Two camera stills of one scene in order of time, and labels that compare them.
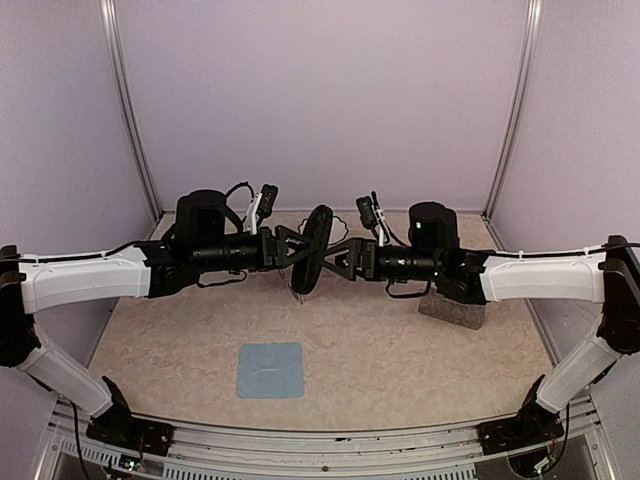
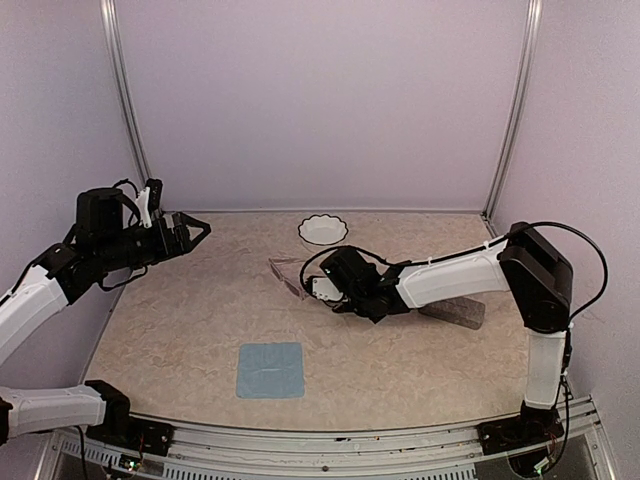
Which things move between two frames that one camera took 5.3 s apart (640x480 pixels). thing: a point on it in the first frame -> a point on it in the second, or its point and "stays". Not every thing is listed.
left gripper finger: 283,234 -> 193,222
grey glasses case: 469,315 stays
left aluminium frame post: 109,19 stays
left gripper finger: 287,261 -> 192,244
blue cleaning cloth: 270,370 stays
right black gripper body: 370,247 -> 356,307
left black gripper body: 266,260 -> 167,249
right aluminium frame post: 531,35 stays
